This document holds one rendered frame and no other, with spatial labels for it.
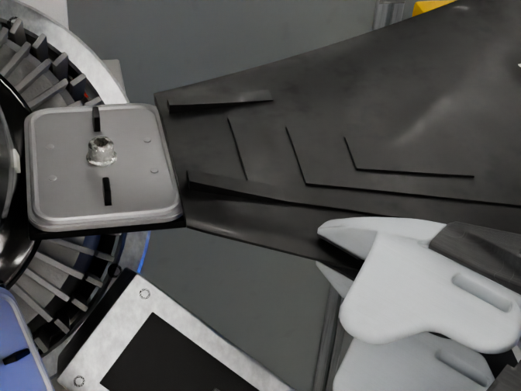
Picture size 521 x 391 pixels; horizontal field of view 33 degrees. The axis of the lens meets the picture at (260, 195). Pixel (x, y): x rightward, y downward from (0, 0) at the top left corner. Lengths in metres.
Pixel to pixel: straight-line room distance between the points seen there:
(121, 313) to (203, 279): 0.96
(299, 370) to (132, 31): 0.76
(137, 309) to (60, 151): 0.12
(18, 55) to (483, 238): 0.28
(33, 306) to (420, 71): 0.24
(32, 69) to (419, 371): 0.27
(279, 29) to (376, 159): 0.81
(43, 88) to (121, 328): 0.14
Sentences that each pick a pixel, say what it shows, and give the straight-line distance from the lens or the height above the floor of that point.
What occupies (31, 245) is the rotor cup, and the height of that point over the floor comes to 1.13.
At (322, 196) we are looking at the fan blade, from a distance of 0.38.
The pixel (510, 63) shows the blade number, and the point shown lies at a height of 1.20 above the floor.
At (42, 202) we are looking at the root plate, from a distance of 0.38.
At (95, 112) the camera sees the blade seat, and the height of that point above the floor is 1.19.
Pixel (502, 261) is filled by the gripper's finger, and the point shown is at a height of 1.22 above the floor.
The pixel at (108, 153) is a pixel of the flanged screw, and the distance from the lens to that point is 0.40.
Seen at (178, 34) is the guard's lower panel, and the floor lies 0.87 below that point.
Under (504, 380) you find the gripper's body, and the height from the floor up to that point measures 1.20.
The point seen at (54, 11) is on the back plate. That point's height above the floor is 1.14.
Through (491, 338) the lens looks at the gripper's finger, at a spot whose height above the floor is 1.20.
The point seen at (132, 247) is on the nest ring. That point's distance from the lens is 0.58.
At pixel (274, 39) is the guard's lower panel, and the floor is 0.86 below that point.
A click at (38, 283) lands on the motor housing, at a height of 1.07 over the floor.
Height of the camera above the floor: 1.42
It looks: 37 degrees down
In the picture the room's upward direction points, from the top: 5 degrees clockwise
